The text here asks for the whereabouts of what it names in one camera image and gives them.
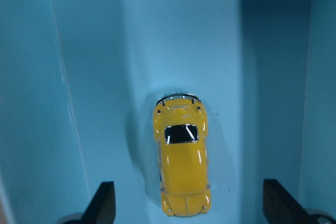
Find bin-side right gripper black left finger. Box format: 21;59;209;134
79;182;116;224

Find light blue plastic bin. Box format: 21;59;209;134
1;0;335;223

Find yellow beetle toy car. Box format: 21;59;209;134
153;93;211;217

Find bin-side right gripper black right finger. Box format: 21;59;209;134
262;179;318;223

